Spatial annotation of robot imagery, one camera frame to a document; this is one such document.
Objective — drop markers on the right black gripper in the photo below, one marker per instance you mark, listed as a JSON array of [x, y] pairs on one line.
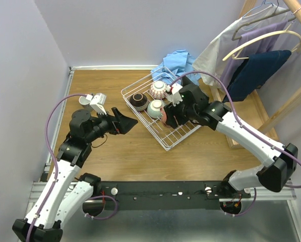
[[171, 110]]

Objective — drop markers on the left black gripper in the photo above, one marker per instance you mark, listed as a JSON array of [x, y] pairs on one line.
[[114, 123]]

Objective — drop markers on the pink mug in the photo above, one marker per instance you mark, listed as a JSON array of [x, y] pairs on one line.
[[164, 117]]

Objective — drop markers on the grey mug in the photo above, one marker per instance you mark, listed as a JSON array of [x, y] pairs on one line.
[[84, 102]]

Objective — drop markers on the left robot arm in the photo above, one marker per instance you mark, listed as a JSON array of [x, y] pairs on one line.
[[54, 207]]

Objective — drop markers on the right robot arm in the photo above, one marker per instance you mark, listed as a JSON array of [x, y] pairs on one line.
[[189, 104]]

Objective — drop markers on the wooden clothes rack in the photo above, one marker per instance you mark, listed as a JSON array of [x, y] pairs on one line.
[[254, 107]]

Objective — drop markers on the light green ribbed bowl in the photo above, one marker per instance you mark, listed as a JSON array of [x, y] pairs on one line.
[[154, 108]]

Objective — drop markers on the dark brown bowl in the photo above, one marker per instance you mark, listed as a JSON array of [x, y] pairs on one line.
[[139, 101]]

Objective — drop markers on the red white patterned bowl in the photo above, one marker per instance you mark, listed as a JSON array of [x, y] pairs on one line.
[[158, 90]]

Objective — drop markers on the black square plate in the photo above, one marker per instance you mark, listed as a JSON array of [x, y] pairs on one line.
[[186, 81]]

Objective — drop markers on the light blue cloth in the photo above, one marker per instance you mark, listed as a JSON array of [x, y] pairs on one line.
[[172, 66]]

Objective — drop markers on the white t-shirt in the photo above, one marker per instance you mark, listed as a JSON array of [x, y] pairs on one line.
[[210, 60]]

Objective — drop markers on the cream clothes hanger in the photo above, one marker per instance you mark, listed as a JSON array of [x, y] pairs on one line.
[[263, 39]]

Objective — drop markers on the navy blue garment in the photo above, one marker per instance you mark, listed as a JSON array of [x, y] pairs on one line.
[[242, 77]]

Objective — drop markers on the grey clothes hanger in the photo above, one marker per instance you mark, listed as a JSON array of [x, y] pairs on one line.
[[275, 13]]

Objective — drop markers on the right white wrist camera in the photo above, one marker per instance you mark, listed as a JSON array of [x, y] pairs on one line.
[[172, 93]]

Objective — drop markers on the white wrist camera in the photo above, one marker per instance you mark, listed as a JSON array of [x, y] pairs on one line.
[[172, 93], [96, 102]]

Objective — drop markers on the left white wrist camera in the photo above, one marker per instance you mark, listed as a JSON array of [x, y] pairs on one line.
[[96, 102]]

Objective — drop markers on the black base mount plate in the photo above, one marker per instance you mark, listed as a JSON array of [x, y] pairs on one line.
[[172, 195]]

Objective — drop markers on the blue wire hanger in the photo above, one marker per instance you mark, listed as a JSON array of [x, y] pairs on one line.
[[251, 7]]

